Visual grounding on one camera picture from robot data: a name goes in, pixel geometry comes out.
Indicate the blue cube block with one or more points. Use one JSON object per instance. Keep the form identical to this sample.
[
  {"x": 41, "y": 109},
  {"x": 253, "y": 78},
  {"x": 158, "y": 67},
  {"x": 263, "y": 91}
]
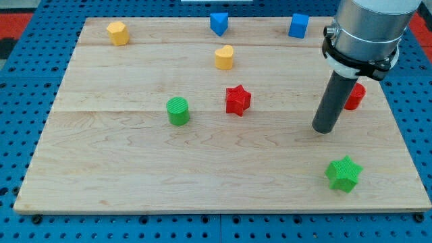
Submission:
[{"x": 298, "y": 25}]

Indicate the green star block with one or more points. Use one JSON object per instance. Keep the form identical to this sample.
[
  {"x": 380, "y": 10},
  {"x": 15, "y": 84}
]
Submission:
[{"x": 343, "y": 174}]

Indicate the wooden board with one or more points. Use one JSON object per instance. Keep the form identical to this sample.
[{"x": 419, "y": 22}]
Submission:
[{"x": 108, "y": 147}]

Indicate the red cylinder block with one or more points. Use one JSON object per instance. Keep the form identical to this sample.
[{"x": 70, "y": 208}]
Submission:
[{"x": 356, "y": 97}]

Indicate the yellow heart block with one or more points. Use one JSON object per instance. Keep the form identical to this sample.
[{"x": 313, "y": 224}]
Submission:
[{"x": 224, "y": 58}]

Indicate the green cylinder block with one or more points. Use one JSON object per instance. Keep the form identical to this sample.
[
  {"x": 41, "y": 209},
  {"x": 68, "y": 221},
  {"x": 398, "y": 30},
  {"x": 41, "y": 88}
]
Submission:
[{"x": 177, "y": 110}]

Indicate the blue triangle block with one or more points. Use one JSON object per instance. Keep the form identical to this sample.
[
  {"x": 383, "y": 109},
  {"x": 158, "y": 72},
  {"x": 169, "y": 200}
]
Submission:
[{"x": 219, "y": 22}]

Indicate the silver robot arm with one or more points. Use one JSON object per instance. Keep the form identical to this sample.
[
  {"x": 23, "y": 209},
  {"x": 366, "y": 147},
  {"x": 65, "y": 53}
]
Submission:
[{"x": 363, "y": 37}]

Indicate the yellow hexagon block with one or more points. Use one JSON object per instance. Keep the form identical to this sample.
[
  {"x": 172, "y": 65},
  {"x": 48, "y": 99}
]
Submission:
[{"x": 118, "y": 33}]

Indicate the red star block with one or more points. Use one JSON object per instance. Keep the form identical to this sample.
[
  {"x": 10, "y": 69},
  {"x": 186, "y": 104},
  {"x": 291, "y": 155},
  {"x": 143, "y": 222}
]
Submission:
[{"x": 237, "y": 100}]

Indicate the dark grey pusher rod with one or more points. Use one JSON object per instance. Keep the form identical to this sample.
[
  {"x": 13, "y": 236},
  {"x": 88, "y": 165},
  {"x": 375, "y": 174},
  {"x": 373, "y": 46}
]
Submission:
[{"x": 336, "y": 94}]

